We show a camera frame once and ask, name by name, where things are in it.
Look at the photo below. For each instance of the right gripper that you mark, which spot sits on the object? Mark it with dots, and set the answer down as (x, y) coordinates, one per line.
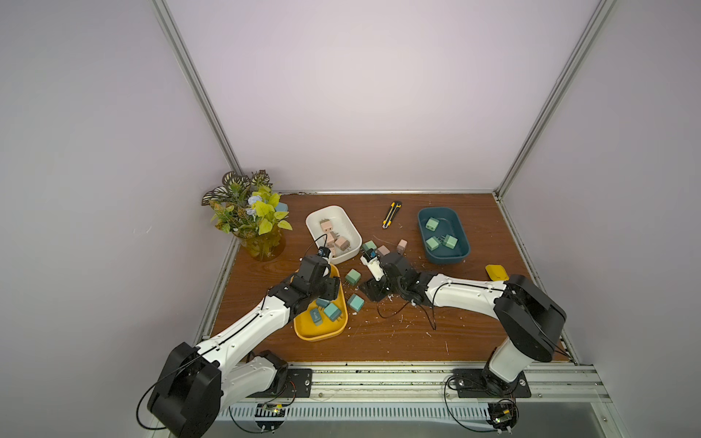
(377, 287)

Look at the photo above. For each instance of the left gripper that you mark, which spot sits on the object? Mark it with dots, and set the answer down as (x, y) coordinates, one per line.
(332, 287)

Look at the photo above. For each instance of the pink plug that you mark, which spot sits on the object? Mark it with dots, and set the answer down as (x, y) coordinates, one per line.
(326, 226)
(342, 244)
(401, 246)
(384, 250)

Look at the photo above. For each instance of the green plug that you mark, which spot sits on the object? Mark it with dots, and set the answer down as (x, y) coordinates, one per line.
(432, 224)
(369, 246)
(353, 277)
(450, 242)
(432, 243)

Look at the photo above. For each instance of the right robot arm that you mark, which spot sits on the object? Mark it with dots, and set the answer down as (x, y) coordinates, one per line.
(532, 321)

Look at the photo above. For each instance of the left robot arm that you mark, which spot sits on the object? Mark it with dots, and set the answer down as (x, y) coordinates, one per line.
(195, 381)

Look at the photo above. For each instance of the yellow storage box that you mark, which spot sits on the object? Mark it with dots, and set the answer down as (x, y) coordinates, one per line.
(307, 331)

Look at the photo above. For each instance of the white storage box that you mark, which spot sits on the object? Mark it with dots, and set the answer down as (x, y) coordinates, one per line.
(342, 227)

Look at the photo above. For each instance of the teal storage box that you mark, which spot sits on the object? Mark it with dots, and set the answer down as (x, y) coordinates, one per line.
(450, 224)

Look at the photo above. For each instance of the teal plug bottom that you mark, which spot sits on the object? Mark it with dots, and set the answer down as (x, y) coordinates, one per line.
(356, 303)

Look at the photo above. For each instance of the green plug top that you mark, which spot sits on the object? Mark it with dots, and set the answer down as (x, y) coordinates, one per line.
(369, 246)

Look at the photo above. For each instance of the yellow black utility knife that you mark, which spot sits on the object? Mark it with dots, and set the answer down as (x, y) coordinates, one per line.
(393, 210)

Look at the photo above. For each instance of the potted green plant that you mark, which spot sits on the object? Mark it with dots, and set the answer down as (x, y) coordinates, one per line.
(247, 207)

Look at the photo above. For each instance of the yellow toy shovel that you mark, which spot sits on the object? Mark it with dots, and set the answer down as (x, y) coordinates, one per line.
(497, 273)

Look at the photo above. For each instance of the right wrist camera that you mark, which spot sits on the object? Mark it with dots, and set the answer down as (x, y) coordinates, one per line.
(371, 260)

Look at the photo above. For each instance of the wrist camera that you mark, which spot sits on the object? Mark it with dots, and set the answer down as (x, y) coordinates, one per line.
(371, 260)
(324, 254)

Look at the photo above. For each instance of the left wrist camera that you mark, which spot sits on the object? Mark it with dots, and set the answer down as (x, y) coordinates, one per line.
(324, 254)

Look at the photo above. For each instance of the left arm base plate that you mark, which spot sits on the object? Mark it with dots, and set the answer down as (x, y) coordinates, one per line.
(294, 383)

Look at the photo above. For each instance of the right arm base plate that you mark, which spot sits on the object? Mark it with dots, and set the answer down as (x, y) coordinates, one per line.
(478, 384)

